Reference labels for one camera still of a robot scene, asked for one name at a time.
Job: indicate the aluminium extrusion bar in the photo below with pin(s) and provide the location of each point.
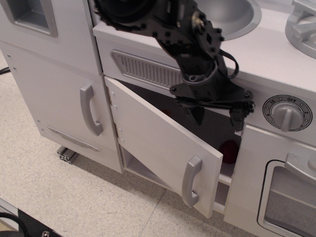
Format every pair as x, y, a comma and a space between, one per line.
67, 155

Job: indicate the brass door hinge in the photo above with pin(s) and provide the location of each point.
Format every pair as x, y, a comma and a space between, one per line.
118, 132
110, 95

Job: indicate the white cabinet door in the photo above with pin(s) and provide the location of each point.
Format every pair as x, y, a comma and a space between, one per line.
163, 145

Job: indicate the upper brass door hinge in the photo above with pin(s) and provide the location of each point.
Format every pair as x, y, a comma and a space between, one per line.
110, 95

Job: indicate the silver fridge nameplate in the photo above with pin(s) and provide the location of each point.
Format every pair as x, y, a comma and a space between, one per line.
74, 140

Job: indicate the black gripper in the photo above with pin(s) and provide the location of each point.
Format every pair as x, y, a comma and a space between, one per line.
214, 91

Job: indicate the silver toy sink bowl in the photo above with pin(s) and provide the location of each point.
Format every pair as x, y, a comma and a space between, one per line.
236, 18

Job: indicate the white toy kitchen unit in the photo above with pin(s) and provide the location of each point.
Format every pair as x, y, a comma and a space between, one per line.
268, 64

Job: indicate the silver cabinet door handle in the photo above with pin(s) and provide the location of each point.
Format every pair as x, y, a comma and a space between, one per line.
193, 167

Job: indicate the red toy fruit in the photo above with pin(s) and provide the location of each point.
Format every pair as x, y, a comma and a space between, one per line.
230, 150

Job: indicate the grey timer knob dial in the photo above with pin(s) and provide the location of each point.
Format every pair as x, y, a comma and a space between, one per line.
287, 113

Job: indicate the white toy fridge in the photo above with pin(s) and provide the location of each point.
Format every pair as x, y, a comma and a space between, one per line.
51, 51

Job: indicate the white oven door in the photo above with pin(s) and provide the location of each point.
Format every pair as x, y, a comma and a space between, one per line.
265, 198

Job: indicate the silver fridge door handle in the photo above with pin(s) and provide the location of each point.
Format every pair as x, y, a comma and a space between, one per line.
85, 95

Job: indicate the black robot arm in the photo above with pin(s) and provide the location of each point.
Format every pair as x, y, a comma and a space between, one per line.
186, 35

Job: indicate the lower brass door hinge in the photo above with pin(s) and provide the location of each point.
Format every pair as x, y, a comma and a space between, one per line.
118, 132

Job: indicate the black mount plate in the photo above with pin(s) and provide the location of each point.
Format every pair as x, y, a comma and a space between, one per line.
36, 228

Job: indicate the silver vent grille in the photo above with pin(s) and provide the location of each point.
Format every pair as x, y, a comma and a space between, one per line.
146, 70

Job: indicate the silver stove burner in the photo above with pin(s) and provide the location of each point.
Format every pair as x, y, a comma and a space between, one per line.
299, 35

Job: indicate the silver oven door handle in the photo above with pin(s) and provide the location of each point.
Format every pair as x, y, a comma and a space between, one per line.
300, 166

